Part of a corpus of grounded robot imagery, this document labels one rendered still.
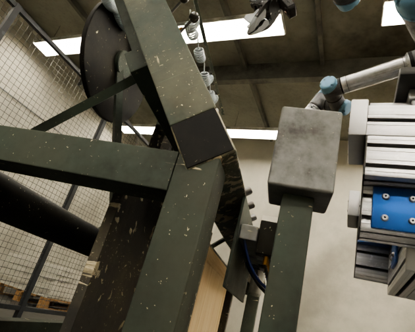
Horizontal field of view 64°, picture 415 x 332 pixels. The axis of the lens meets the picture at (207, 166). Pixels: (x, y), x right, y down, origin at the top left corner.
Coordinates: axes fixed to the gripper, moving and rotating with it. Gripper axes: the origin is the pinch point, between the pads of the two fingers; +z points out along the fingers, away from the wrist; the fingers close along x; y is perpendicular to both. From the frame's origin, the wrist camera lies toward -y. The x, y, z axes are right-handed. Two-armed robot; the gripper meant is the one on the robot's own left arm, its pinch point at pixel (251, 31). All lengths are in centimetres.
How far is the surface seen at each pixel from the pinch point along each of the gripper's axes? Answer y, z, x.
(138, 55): 7.3, 33.9, 19.4
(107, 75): 118, 25, -49
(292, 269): -58, 54, 13
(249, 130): 265, -134, -435
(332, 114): -47, 24, 15
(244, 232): -38, 52, -9
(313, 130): -46, 30, 16
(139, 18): 9.6, 26.6, 25.3
